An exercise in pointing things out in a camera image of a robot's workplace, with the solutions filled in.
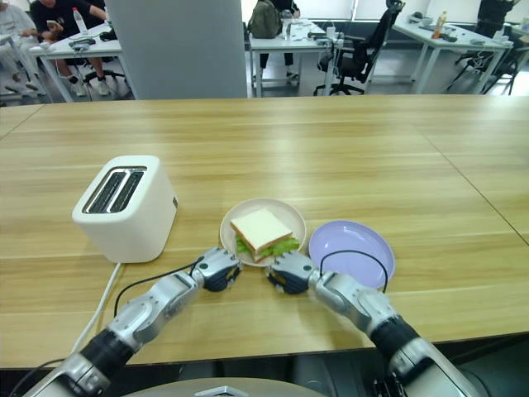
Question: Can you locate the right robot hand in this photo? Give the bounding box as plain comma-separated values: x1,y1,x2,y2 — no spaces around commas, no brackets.
264,251,321,296

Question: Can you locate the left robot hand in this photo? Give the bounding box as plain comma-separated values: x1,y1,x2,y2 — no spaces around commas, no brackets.
193,246,243,293

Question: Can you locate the green lettuce leaf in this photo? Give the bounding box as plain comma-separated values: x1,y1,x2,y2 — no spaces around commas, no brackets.
234,232,301,258

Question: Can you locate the cream plate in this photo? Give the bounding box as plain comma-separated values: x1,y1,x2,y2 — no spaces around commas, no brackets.
219,197,307,267

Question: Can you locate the purple plate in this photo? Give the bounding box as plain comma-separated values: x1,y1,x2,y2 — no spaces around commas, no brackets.
307,219,397,291

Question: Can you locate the cream toaster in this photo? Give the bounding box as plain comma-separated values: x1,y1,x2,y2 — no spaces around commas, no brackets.
71,155,179,265

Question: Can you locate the robot body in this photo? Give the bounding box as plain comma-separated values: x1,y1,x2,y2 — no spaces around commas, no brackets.
126,376,328,397

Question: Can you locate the black office chair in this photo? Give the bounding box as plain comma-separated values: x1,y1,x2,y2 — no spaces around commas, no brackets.
312,0,408,97

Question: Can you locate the person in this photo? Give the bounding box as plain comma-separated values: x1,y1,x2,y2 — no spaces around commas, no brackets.
0,0,45,97
474,0,518,39
29,0,113,98
246,0,302,82

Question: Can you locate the clear water bottle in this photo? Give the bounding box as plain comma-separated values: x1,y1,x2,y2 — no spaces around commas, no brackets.
72,7,89,37

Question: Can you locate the orange drink bottle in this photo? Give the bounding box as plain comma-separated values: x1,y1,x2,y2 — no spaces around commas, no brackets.
431,11,449,41

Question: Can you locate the black cable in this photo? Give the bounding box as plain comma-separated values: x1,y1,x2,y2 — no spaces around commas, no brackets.
113,256,206,318
318,249,390,295

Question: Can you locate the white cord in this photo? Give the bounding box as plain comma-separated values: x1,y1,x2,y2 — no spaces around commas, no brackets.
69,261,126,357

